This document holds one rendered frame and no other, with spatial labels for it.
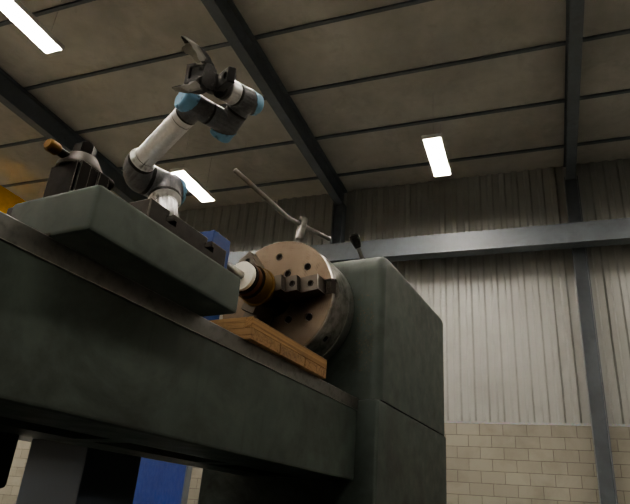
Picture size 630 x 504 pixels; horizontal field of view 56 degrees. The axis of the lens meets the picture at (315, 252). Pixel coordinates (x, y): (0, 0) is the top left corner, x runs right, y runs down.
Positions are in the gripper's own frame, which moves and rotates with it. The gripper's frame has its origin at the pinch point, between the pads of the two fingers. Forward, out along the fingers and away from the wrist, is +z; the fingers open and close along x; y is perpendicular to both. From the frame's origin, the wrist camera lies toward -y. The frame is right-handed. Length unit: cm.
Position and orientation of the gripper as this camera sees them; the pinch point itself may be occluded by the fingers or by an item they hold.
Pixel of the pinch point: (178, 61)
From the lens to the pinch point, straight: 178.1
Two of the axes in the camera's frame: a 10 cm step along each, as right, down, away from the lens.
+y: -7.9, -0.8, 6.1
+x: 1.6, -9.9, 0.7
